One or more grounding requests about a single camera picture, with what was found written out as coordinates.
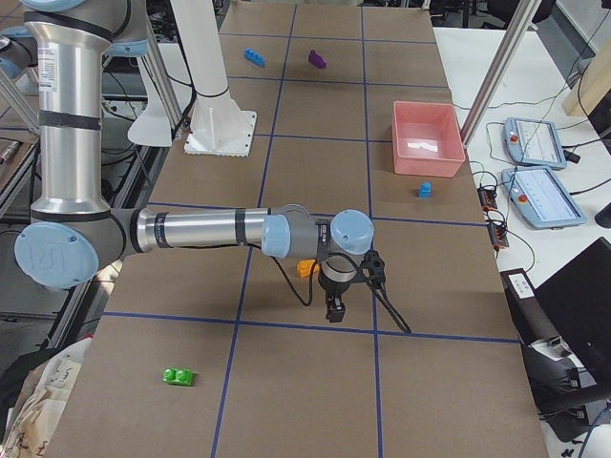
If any printed tote bag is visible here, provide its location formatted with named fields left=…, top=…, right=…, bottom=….
left=1, top=336, right=93, bottom=457

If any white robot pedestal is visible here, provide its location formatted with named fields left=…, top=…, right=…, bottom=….
left=171, top=0, right=257, bottom=157

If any lower blue teach pendant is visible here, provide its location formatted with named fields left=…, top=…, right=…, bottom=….
left=501, top=166, right=586, bottom=230

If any small blue toy block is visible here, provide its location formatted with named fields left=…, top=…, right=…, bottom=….
left=418, top=181, right=432, bottom=198

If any purple toy block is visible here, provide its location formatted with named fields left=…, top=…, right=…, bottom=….
left=308, top=50, right=327, bottom=69

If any orange grey usb hub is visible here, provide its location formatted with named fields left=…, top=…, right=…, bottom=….
left=477, top=186, right=497, bottom=211

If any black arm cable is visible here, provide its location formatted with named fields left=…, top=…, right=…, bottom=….
left=266, top=252, right=320, bottom=307

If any long blue toy block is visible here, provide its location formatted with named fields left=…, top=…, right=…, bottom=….
left=243, top=48, right=266, bottom=68

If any pink plastic box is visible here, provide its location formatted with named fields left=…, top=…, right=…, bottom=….
left=391, top=100, right=466, bottom=178

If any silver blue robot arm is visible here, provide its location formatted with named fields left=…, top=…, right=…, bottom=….
left=14, top=1, right=374, bottom=323

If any orange toy block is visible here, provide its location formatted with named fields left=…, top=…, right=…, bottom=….
left=296, top=260, right=320, bottom=279

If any upper blue teach pendant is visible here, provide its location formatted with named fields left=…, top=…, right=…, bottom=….
left=503, top=117, right=567, bottom=170

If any black laptop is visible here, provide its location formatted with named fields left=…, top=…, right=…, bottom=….
left=536, top=237, right=610, bottom=381

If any green toy block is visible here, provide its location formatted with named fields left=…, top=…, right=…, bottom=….
left=162, top=367, right=195, bottom=386

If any aluminium frame post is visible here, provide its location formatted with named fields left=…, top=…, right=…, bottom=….
left=460, top=0, right=542, bottom=148

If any blue teach pendant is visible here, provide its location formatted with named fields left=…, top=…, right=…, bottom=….
left=503, top=117, right=567, bottom=170
left=501, top=166, right=586, bottom=230

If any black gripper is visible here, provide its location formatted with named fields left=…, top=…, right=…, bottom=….
left=318, top=260, right=357, bottom=323

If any brown paper table mat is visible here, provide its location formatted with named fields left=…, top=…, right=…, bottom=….
left=47, top=2, right=547, bottom=457

